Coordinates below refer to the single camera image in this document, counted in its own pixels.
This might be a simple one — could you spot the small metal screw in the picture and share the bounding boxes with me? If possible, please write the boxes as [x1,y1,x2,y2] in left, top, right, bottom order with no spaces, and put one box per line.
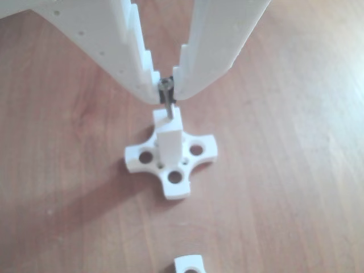
[158,78,175,120]

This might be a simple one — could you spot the white cross-base post stand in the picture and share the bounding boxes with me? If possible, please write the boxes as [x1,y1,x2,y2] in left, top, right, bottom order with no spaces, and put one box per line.
[173,255,206,273]
[124,106,220,201]

